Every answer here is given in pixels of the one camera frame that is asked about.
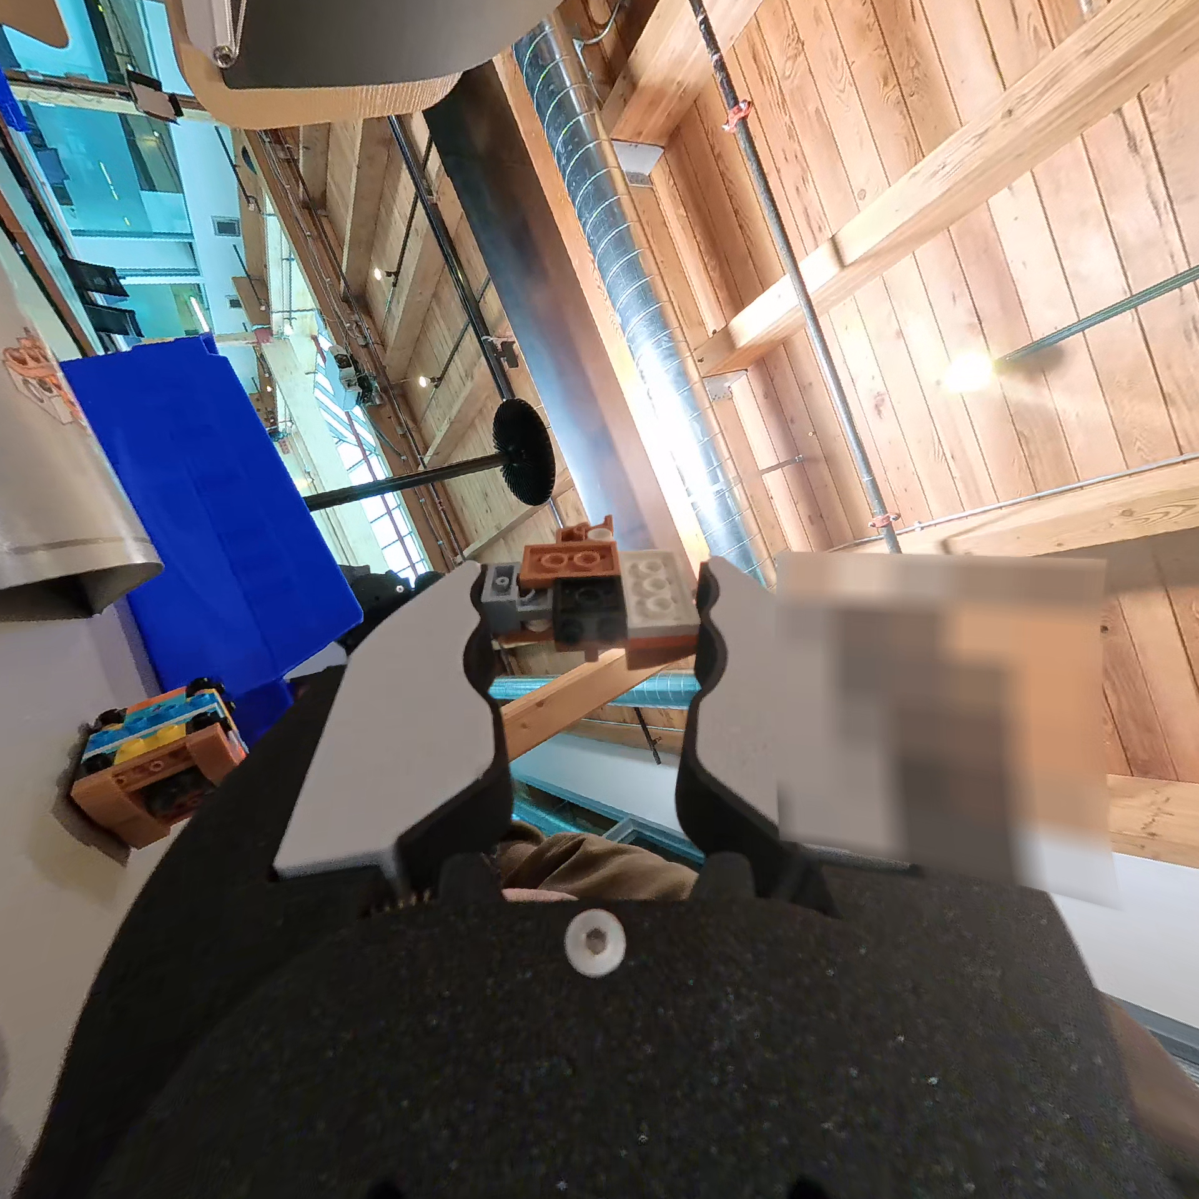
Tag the person's left forearm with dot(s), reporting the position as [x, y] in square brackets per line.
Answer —
[1166, 1097]

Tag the brown grey brick assembly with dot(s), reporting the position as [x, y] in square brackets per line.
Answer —
[581, 600]

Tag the colourful striped brick model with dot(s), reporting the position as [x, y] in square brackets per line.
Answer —
[158, 777]

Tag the grey instruction booklet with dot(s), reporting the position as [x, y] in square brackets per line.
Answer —
[56, 506]

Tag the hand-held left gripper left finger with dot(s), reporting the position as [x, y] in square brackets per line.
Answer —
[393, 731]

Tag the blue plastic bin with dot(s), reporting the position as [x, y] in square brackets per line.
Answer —
[216, 524]

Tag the teal air duct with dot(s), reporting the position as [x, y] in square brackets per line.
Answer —
[524, 691]

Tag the metal ceiling pipe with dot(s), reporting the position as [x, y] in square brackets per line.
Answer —
[792, 272]

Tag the black ceiling beam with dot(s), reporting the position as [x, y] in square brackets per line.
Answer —
[548, 282]

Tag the ceiling lamp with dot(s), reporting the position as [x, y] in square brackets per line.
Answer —
[969, 371]

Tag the silver air duct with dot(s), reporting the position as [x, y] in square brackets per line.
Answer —
[632, 282]

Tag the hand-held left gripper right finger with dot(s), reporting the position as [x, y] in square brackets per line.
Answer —
[749, 703]

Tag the person's brown hoodie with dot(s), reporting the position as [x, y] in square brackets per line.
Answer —
[600, 867]

